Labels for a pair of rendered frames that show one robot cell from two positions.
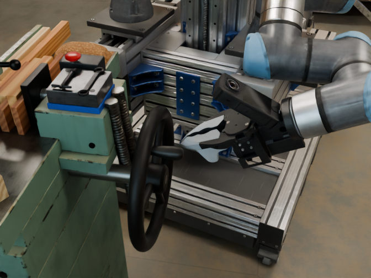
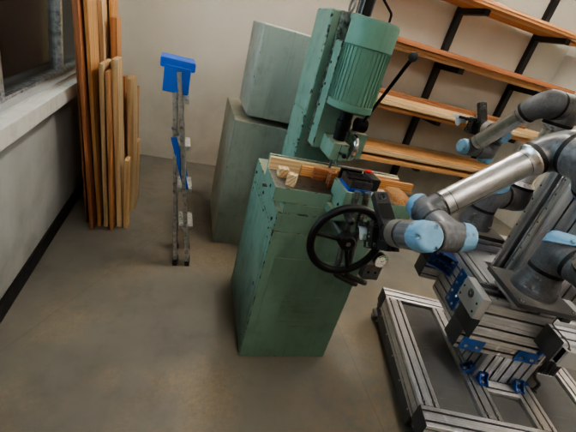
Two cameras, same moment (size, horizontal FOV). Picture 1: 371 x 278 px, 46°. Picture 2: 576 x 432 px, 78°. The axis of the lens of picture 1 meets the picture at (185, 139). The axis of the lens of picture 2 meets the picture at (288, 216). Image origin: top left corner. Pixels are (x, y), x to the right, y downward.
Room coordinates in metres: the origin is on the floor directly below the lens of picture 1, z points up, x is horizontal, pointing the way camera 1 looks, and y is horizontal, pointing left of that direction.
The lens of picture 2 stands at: (-0.11, -0.80, 1.40)
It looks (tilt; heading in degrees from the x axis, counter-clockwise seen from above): 26 degrees down; 60
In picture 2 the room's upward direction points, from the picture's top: 16 degrees clockwise
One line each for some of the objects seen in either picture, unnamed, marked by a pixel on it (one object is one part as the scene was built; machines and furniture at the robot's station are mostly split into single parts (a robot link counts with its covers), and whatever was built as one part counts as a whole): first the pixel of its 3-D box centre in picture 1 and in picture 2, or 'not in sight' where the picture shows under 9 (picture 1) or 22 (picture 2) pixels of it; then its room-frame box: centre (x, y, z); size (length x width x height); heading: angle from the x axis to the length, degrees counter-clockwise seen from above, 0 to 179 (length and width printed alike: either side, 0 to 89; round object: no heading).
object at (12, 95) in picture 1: (34, 89); not in sight; (0.77, 0.31, 0.94); 0.16 x 0.02 x 0.07; 169
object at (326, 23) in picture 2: not in sight; (323, 101); (0.75, 0.68, 1.16); 0.22 x 0.22 x 0.72; 79
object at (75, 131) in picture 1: (85, 113); (353, 197); (0.72, 0.20, 0.91); 0.15 x 0.14 x 0.09; 169
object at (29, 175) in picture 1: (49, 126); (342, 197); (0.73, 0.28, 0.87); 0.61 x 0.30 x 0.06; 169
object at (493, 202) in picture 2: not in sight; (491, 193); (1.46, 0.18, 0.98); 0.13 x 0.12 x 0.14; 169
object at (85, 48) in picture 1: (80, 51); (397, 193); (0.98, 0.26, 0.92); 0.14 x 0.09 x 0.04; 79
